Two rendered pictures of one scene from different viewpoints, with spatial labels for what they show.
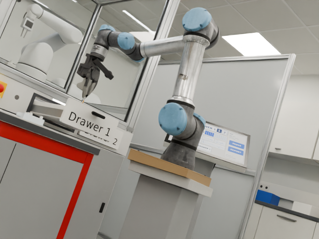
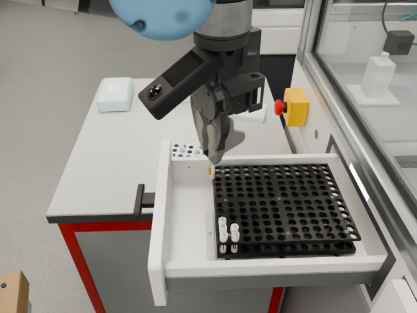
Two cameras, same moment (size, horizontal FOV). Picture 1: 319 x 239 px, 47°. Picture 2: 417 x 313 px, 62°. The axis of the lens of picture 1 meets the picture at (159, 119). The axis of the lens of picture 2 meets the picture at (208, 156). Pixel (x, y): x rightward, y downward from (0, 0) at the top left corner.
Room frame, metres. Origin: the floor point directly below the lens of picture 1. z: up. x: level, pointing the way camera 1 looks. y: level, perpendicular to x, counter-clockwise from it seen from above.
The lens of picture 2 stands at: (1.99, 0.04, 1.34)
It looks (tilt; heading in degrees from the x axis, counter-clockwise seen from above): 40 degrees down; 132
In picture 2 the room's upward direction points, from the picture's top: straight up
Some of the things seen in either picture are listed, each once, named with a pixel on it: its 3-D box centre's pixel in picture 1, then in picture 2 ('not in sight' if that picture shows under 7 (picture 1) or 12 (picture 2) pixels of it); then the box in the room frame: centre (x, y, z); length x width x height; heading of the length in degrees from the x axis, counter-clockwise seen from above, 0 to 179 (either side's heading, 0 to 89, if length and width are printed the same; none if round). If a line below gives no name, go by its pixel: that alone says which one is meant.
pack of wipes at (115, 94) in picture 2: not in sight; (115, 93); (1.12, 0.57, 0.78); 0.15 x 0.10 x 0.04; 136
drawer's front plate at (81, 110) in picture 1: (90, 121); (164, 212); (1.66, 0.29, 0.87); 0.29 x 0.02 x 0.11; 134
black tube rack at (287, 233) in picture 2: not in sight; (277, 210); (1.81, 0.43, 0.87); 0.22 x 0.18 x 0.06; 44
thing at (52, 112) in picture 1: (66, 117); (281, 212); (1.81, 0.44, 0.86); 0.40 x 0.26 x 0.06; 44
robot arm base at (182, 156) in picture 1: (180, 154); not in sight; (1.59, -0.13, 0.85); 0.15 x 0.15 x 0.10
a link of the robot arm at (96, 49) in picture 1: (98, 52); (219, 13); (1.71, 0.38, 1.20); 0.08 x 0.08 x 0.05
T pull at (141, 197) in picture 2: (97, 114); (146, 200); (1.64, 0.27, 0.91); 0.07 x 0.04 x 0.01; 134
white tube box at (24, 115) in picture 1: (29, 120); (192, 159); (1.52, 0.50, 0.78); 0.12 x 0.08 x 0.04; 33
